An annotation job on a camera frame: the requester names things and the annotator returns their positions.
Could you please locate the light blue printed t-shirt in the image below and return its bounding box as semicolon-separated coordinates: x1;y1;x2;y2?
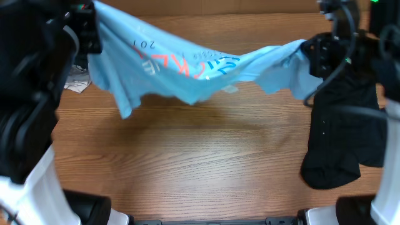
88;2;322;119

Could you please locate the black garment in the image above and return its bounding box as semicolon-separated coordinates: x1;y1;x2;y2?
300;69;387;189

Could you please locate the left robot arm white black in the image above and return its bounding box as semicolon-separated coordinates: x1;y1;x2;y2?
1;0;134;224

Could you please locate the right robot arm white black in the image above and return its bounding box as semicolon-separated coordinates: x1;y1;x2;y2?
301;1;399;224

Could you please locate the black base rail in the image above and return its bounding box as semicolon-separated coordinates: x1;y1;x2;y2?
133;216;304;225

